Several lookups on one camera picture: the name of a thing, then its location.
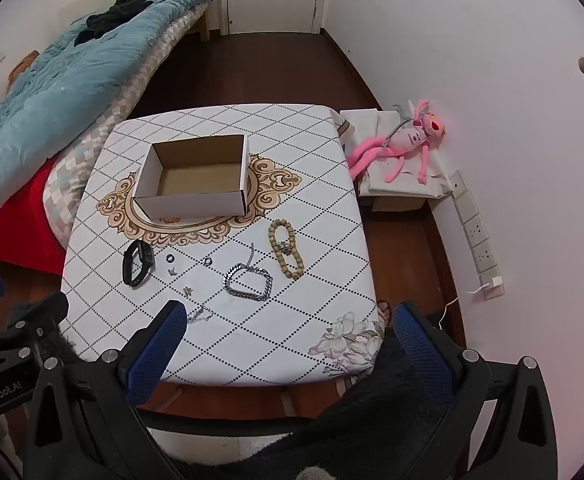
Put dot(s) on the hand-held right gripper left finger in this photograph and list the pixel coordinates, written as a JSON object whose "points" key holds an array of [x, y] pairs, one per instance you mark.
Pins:
{"points": [[157, 347]]}

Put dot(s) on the pink plush toy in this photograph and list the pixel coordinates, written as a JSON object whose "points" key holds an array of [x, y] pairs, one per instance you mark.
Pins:
{"points": [[407, 140]]}

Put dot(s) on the black smart band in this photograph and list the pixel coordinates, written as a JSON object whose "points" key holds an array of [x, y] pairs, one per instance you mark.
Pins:
{"points": [[144, 255]]}

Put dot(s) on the blue quilt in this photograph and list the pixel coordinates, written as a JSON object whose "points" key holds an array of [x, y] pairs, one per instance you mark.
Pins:
{"points": [[57, 95]]}

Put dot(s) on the wooden bed frame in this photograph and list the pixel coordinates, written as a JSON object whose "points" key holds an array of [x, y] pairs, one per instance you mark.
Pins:
{"points": [[203, 22]]}

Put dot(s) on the black clothes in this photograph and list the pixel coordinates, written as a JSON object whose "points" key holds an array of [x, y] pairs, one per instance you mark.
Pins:
{"points": [[114, 12]]}

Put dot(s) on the person's dark fuzzy pants leg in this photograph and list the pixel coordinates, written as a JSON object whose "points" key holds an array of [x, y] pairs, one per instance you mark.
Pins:
{"points": [[372, 425]]}

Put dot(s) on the white power strip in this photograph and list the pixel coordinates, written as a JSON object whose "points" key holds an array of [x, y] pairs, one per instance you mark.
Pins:
{"points": [[477, 235]]}

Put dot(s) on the red blanket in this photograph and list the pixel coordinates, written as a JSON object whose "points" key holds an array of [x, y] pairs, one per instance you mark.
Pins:
{"points": [[17, 230]]}

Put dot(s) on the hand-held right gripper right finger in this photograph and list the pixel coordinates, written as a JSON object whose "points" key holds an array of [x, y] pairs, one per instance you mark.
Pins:
{"points": [[419, 350]]}

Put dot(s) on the person's foot in slipper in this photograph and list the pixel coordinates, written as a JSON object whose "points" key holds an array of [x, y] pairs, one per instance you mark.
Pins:
{"points": [[385, 312]]}

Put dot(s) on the cardboard box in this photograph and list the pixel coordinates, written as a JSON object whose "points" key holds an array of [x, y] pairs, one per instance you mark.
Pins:
{"points": [[192, 202]]}

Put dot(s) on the brown wall object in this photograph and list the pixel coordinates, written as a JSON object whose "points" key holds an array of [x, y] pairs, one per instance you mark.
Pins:
{"points": [[23, 66]]}

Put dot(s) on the white charger plug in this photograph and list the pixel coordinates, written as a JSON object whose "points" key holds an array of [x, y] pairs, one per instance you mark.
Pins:
{"points": [[496, 281]]}

